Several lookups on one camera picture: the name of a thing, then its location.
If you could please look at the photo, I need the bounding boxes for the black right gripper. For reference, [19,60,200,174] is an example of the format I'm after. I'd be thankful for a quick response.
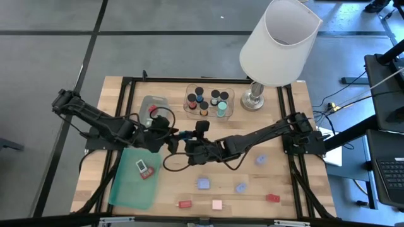
[184,120,223,166]

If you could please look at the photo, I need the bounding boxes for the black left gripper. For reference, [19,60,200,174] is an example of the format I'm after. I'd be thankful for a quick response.
[143,115,187,155]

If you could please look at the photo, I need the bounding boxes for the orange sand hourglass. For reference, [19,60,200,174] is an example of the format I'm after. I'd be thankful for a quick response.
[199,100,210,117]

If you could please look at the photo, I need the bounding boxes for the red sand hourglass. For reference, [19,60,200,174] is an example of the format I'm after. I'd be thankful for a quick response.
[187,93,198,110]

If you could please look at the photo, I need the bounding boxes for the mint green hourglass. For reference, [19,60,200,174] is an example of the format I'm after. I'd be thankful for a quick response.
[217,101,229,118]

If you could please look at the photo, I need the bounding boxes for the square lavender USB charger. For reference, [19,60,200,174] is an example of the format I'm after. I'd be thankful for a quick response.
[195,177,211,190]

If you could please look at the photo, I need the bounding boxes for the white digital thermometer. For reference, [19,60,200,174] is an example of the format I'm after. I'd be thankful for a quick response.
[135,159,148,174]

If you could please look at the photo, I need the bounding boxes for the red digital thermometer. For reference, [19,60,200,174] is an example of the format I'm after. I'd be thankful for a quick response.
[140,166,155,180]

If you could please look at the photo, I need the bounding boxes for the light blue sand hourglass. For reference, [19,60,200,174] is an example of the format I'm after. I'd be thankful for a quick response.
[194,86,205,103]

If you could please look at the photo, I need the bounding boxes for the white sand hourglass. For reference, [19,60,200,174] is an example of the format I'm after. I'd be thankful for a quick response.
[210,90,221,107]

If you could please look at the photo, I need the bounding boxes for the grey plastic bin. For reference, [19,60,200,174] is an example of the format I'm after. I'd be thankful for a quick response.
[138,95,170,129]

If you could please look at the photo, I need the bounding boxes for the clear plastic bin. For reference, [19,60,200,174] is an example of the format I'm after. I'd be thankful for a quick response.
[183,83,235,120]

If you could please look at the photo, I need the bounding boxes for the teal plastic bin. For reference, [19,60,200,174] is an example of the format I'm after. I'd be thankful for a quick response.
[107,147,162,211]

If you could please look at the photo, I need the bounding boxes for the silver table lamp white shade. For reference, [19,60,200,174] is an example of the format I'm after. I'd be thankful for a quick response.
[239,0,323,112]

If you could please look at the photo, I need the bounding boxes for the black side desk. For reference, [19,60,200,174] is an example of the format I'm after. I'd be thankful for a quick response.
[364,40,404,209]

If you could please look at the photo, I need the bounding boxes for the black keyboard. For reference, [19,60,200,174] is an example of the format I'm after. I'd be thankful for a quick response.
[374,157,404,202]

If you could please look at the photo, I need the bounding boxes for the person's shoe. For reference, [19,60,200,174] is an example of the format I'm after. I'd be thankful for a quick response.
[364,0,392,13]

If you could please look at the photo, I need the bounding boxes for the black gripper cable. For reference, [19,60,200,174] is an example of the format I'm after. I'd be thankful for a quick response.
[150,106,176,130]
[162,153,193,173]

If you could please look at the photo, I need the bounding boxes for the black metal table frame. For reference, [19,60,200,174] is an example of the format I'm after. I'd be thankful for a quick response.
[71,69,340,227]

